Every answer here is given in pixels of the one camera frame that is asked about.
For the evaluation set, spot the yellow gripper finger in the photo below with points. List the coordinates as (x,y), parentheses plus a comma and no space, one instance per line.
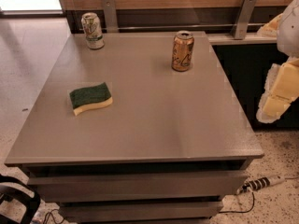
(281,88)
(270,29)

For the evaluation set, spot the orange soda can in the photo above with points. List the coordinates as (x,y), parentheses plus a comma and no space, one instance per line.
(182,51)

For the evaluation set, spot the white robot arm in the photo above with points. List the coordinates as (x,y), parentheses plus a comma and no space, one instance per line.
(288,31)

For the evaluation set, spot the white green soda can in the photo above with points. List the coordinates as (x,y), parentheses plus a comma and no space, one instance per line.
(92,30)

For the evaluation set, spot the green yellow sponge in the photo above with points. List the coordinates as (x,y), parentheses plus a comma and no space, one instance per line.
(90,98)

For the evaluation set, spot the white power strip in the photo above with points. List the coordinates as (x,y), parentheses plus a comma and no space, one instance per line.
(261,183)

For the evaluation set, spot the grey drawer cabinet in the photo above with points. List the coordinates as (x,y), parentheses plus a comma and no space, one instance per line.
(160,121)

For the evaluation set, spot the lower grey drawer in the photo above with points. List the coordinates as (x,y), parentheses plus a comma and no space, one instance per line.
(140,212)

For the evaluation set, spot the grey drawer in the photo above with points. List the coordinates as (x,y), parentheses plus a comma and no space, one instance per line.
(100,188)
(140,212)

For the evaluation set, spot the upper grey drawer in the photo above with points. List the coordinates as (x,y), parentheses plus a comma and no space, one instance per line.
(100,188)

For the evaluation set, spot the black chair part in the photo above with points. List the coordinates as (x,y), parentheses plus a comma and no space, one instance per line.
(8,193)

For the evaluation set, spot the metal rail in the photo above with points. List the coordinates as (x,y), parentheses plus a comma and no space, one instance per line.
(211,28)

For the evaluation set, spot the right metal bracket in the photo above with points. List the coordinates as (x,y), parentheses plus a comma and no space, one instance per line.
(240,27)

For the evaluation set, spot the metal bracket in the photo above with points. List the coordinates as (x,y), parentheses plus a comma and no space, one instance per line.
(110,15)
(240,27)

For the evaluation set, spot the left metal bracket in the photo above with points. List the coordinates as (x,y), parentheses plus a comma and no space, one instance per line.
(110,15)

